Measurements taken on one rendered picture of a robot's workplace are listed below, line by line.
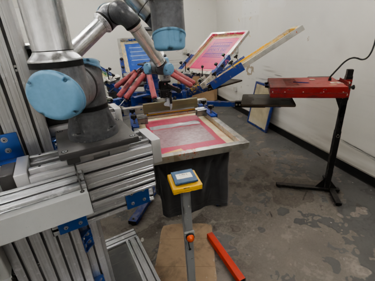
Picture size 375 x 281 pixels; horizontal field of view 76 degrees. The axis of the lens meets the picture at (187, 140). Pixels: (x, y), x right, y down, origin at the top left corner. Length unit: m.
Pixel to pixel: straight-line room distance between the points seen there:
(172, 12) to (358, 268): 2.02
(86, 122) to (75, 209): 0.24
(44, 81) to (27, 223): 0.34
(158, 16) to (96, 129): 0.36
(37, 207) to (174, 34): 0.52
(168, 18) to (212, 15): 5.65
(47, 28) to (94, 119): 0.27
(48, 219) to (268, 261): 1.62
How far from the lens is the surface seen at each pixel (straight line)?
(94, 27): 1.46
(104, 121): 0.76
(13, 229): 0.73
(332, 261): 2.18
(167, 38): 0.57
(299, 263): 2.08
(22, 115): 0.93
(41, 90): 0.61
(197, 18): 6.09
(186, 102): 1.81
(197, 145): 1.38
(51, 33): 0.62
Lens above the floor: 1.53
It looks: 23 degrees down
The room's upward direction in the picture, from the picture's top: 4 degrees counter-clockwise
